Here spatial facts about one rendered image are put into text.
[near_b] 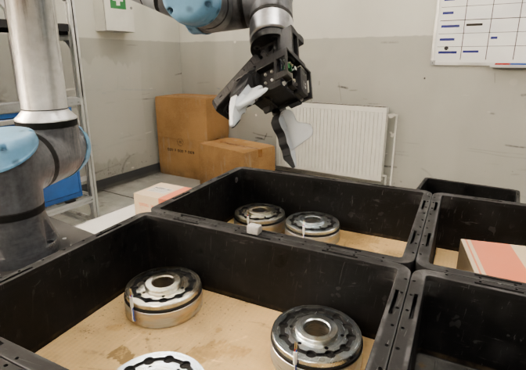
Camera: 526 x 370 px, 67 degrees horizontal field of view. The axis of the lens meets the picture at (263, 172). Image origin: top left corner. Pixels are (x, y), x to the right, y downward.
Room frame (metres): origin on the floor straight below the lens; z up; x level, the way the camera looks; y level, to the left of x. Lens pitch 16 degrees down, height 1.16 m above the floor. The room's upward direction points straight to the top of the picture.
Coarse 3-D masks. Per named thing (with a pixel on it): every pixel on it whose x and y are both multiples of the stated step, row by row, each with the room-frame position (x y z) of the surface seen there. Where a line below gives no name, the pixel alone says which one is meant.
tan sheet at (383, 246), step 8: (280, 232) 0.72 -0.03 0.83; (344, 232) 0.72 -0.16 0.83; (352, 232) 0.72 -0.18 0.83; (344, 240) 0.69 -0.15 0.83; (352, 240) 0.69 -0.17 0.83; (360, 240) 0.69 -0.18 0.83; (368, 240) 0.69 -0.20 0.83; (376, 240) 0.69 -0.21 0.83; (384, 240) 0.69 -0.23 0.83; (392, 240) 0.69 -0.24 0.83; (360, 248) 0.66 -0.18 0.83; (368, 248) 0.66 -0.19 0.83; (376, 248) 0.66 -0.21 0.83; (384, 248) 0.66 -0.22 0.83; (392, 248) 0.66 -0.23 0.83; (400, 248) 0.66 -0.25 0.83; (400, 256) 0.63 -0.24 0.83
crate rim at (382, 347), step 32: (128, 224) 0.54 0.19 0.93; (192, 224) 0.53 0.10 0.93; (64, 256) 0.44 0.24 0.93; (320, 256) 0.45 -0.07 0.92; (352, 256) 0.44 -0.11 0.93; (0, 288) 0.37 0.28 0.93; (384, 320) 0.31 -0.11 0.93; (0, 352) 0.27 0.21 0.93; (32, 352) 0.27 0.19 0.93; (384, 352) 0.27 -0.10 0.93
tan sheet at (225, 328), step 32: (96, 320) 0.45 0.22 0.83; (128, 320) 0.45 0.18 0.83; (192, 320) 0.45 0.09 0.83; (224, 320) 0.45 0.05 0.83; (256, 320) 0.45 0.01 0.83; (64, 352) 0.39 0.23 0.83; (96, 352) 0.39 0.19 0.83; (128, 352) 0.39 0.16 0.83; (192, 352) 0.39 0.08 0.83; (224, 352) 0.39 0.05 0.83; (256, 352) 0.39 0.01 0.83
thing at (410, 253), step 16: (224, 176) 0.78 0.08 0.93; (288, 176) 0.79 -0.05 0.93; (304, 176) 0.78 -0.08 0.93; (192, 192) 0.68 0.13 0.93; (416, 192) 0.68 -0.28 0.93; (160, 208) 0.60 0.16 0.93; (224, 224) 0.53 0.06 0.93; (416, 224) 0.53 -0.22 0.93; (304, 240) 0.48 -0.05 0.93; (416, 240) 0.48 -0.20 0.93; (368, 256) 0.44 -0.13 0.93; (384, 256) 0.44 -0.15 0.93
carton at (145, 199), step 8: (160, 184) 1.21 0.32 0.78; (168, 184) 1.21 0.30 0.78; (136, 192) 1.13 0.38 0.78; (144, 192) 1.13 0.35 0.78; (152, 192) 1.13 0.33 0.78; (160, 192) 1.13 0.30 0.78; (168, 192) 1.13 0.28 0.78; (176, 192) 1.13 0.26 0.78; (136, 200) 1.12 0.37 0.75; (144, 200) 1.11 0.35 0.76; (152, 200) 1.09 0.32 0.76; (160, 200) 1.07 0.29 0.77; (136, 208) 1.12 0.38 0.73; (144, 208) 1.11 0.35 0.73
